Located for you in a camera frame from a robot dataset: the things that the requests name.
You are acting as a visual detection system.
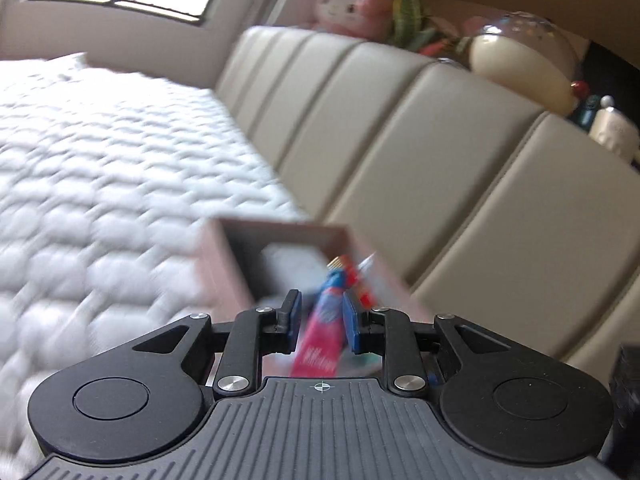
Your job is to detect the red lighter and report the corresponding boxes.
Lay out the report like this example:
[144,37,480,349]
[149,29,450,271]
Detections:
[328,255,378,309]

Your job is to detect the red blue tube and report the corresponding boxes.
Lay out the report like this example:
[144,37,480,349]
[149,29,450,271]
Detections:
[291,255,352,378]

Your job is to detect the white cable box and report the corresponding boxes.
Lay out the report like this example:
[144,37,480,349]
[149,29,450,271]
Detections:
[260,243,329,304]

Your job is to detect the pink cardboard box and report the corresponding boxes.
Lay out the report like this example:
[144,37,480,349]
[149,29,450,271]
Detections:
[194,216,436,376]

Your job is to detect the beige padded headboard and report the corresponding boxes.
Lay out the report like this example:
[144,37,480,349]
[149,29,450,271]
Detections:
[215,27,639,378]

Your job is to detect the quilted grey mattress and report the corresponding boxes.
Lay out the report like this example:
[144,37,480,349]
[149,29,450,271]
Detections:
[1,53,302,479]

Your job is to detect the green plant leaves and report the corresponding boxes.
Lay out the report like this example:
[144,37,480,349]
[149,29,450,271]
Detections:
[387,0,471,59]

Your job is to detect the cream dome lamp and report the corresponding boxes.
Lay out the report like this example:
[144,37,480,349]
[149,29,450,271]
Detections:
[469,12,590,116]

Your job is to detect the pink plush toy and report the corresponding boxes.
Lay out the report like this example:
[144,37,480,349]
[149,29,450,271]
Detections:
[311,0,393,42]

